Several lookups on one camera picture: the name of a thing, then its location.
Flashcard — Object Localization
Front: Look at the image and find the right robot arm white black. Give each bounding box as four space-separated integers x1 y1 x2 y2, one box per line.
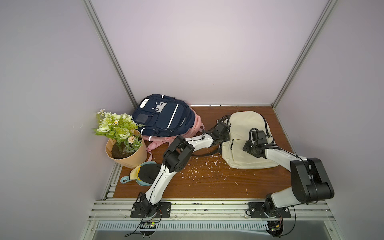
243 128 335 211

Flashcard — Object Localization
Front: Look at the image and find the brown paper flower pot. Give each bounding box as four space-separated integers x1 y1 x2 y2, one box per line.
106 130 147 169

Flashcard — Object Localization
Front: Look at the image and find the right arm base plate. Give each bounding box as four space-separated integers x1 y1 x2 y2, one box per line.
246 202 291 219

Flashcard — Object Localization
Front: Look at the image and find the navy blue backpack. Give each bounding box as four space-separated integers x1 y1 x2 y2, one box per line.
132 94 196 138

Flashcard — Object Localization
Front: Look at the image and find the black glove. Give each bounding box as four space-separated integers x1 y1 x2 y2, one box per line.
138 163 162 185

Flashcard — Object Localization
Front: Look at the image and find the pink backpack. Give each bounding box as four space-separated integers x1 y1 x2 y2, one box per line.
142 103 205 161

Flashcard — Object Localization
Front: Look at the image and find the cream canvas backpack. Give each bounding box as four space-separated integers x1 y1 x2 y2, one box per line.
222 111 278 169

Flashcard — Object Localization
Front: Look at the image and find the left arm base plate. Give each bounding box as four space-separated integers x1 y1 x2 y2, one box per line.
130 202 172 219

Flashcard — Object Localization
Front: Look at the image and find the artificial green flower bouquet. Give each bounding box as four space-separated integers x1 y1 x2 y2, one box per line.
93 109 145 155

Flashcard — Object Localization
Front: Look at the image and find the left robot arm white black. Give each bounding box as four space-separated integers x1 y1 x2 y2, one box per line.
138 120 231 214

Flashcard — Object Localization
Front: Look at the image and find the yellow item in bowl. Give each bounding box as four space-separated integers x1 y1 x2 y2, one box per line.
129 166 141 181

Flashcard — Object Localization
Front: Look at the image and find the teal bowl with handle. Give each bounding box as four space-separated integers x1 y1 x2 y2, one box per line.
120 161 156 187

